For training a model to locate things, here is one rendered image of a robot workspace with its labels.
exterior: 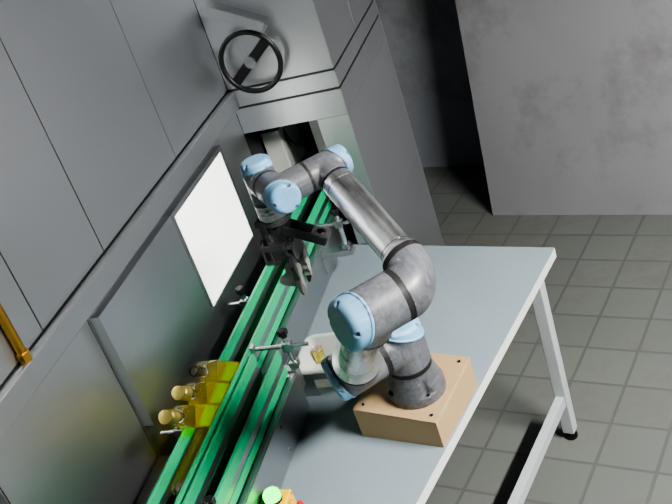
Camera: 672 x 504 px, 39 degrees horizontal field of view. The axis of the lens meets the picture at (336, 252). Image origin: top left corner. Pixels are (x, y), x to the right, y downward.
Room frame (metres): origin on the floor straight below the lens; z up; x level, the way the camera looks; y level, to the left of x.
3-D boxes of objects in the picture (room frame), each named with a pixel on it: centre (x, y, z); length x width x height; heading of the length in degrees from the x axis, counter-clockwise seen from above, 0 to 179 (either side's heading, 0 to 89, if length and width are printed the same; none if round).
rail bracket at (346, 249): (2.76, -0.02, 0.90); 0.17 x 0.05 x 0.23; 68
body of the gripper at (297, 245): (2.06, 0.12, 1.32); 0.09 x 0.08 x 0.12; 68
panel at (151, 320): (2.40, 0.42, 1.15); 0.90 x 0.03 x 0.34; 158
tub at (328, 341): (2.23, 0.09, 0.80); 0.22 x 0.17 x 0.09; 68
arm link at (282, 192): (1.96, 0.06, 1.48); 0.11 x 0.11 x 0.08; 17
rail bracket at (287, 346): (2.17, 0.23, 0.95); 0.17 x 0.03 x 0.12; 68
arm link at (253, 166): (2.05, 0.11, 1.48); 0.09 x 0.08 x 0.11; 17
